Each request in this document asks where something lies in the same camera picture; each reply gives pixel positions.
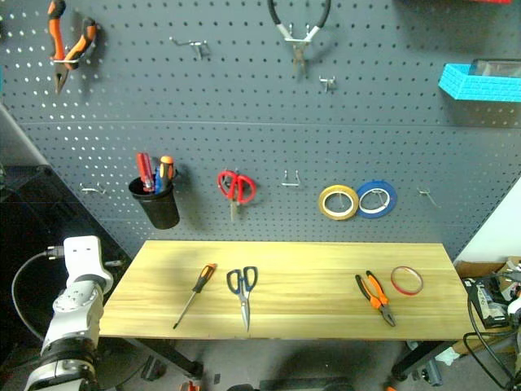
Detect black plastic cup holder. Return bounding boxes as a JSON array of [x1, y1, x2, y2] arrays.
[[128, 175, 181, 231]]

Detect brown cardboard box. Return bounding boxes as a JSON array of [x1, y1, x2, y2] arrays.
[[451, 255, 521, 356]]

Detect black table leg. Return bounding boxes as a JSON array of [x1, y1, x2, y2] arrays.
[[390, 340, 459, 383], [121, 337, 204, 378]]

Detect red plastic storage bin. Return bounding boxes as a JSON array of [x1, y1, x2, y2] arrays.
[[401, 0, 514, 6]]

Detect cyan plastic storage bin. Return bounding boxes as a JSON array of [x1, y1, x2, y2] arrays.
[[437, 59, 521, 103]]

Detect grey metal pegboard wall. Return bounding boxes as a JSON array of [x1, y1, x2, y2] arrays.
[[0, 0, 521, 261]]

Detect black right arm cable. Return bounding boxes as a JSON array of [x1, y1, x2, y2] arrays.
[[462, 271, 521, 390]]

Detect red tape roll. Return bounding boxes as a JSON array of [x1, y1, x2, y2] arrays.
[[390, 266, 425, 297]]

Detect red handled scissors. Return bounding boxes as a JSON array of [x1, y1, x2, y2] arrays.
[[217, 169, 258, 223]]

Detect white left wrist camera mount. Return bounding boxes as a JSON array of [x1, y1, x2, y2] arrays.
[[63, 235, 107, 285]]

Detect orange black long screwdriver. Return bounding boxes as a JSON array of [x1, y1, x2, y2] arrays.
[[173, 262, 218, 330]]

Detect orange black combination pliers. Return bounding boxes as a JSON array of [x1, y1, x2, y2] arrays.
[[354, 270, 397, 328]]

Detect black white handled pliers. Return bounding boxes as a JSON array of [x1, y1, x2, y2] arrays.
[[267, 0, 332, 77]]

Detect orange black long-nose pliers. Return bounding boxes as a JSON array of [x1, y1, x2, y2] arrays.
[[46, 0, 99, 95]]

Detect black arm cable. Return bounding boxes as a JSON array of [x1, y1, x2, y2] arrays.
[[11, 245, 66, 341], [462, 271, 521, 390]]

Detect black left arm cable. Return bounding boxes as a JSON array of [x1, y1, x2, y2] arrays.
[[11, 245, 66, 341]]

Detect yellow tape roll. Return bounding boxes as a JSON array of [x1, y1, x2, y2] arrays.
[[317, 184, 360, 222]]

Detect blue grey handled scissors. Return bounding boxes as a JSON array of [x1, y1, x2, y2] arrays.
[[225, 266, 259, 333]]

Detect black device with label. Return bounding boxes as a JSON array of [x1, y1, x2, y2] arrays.
[[466, 276, 512, 329]]

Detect blue tape roll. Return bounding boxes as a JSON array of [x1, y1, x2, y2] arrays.
[[355, 181, 398, 219]]

